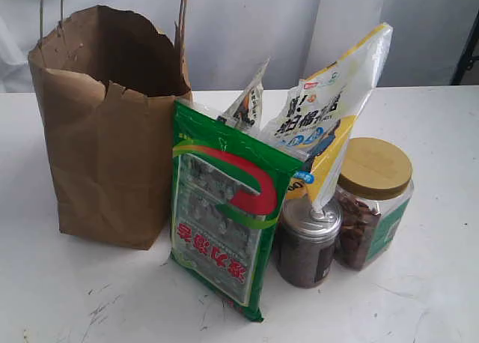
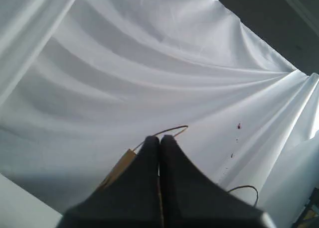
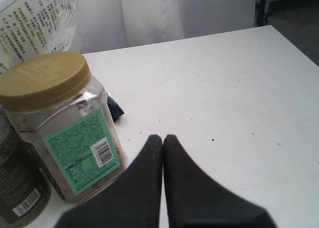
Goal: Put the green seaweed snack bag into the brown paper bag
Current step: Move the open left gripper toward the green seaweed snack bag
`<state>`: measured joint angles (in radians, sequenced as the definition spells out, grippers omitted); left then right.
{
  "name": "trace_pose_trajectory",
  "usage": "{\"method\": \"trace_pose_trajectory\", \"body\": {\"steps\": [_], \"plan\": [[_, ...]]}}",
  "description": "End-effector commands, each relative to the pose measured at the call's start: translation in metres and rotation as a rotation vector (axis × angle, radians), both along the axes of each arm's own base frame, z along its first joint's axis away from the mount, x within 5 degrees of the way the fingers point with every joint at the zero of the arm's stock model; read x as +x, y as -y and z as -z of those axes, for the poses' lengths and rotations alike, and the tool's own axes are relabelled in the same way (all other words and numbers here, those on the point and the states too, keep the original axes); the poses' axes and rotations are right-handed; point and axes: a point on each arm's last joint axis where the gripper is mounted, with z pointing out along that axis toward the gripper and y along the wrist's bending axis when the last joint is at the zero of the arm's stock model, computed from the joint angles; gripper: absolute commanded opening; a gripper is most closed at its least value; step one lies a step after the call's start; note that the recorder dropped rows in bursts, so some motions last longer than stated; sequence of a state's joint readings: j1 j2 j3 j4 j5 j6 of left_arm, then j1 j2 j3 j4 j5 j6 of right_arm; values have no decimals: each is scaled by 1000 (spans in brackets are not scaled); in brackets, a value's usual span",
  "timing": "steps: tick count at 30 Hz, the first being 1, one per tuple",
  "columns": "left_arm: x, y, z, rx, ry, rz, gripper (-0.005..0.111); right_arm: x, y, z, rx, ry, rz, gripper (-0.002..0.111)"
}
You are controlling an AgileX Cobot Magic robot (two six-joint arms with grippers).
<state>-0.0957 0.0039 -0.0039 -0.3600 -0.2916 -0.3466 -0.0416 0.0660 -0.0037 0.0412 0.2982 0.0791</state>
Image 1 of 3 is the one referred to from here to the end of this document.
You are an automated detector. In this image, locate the dark jar with silver lid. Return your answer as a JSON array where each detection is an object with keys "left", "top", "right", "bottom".
[{"left": 275, "top": 197, "right": 342, "bottom": 288}]

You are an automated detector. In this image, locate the green seaweed package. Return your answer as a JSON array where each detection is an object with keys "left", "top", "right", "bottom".
[{"left": 171, "top": 99, "right": 302, "bottom": 322}]

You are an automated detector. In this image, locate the yellow white snack bag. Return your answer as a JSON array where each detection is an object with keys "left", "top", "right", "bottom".
[{"left": 260, "top": 23, "right": 393, "bottom": 211}]

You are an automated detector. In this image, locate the brown paper bag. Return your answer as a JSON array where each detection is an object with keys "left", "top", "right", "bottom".
[{"left": 28, "top": 0, "right": 192, "bottom": 250}]

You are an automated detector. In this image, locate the black metal stand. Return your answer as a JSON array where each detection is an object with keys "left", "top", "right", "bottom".
[{"left": 450, "top": 14, "right": 478, "bottom": 85}]

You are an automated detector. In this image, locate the small black white snack packet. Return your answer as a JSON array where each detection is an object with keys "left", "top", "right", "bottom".
[{"left": 216, "top": 58, "right": 269, "bottom": 136}]

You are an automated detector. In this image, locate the clear jar with gold lid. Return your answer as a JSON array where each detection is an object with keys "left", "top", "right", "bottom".
[{"left": 335, "top": 137, "right": 414, "bottom": 270}]

